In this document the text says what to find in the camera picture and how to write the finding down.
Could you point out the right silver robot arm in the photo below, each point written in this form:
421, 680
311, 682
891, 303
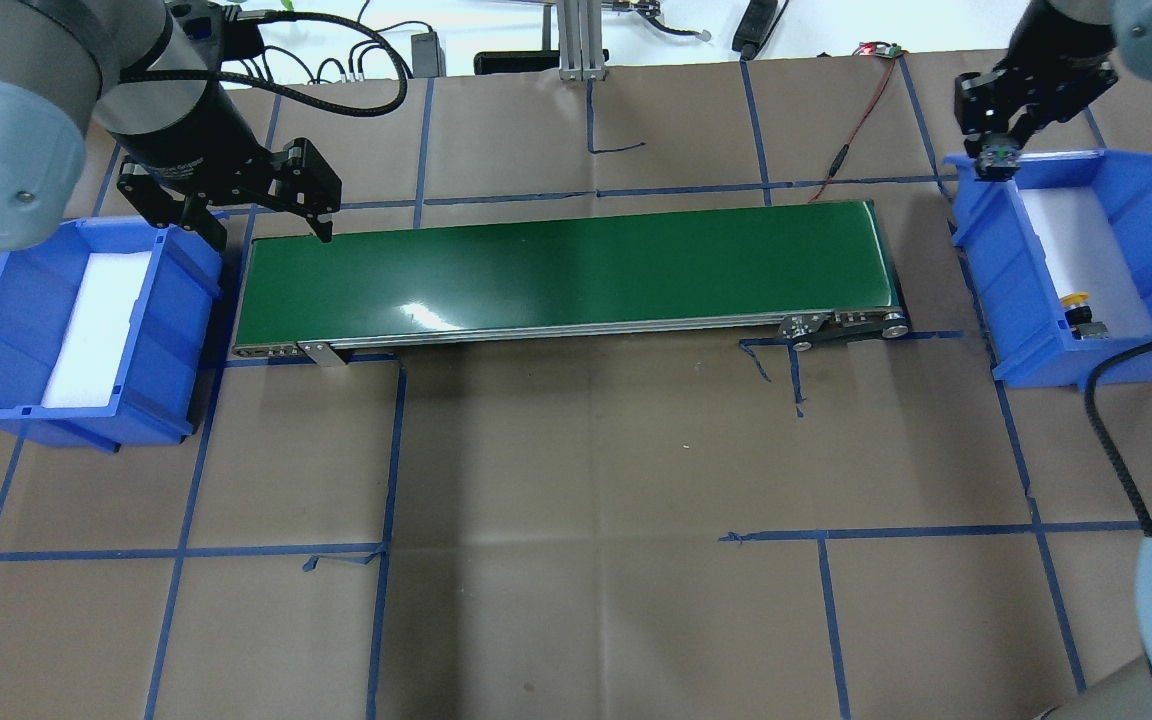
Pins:
1127, 693

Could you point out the aluminium frame post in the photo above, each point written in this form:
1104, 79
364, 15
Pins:
580, 41

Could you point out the blue plastic bin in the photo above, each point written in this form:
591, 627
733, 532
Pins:
152, 393
1032, 341

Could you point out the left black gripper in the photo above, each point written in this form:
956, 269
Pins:
188, 128

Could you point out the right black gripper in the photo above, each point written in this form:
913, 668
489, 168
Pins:
1053, 77

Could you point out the yellow push button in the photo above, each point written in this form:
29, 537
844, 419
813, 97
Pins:
1081, 320

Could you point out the left blue plastic bin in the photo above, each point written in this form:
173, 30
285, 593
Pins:
152, 393

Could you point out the green conveyor belt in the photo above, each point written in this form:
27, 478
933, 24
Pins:
820, 272

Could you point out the white foam pad right bin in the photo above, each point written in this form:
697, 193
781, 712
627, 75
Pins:
1081, 253

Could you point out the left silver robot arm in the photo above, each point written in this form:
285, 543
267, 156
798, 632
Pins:
59, 60

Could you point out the white foam pad bin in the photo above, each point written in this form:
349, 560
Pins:
91, 353
1081, 253

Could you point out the right blue plastic bin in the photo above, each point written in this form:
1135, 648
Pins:
1032, 341

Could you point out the red push button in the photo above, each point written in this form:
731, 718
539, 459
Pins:
997, 162

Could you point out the white foam pad left bin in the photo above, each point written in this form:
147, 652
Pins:
91, 353

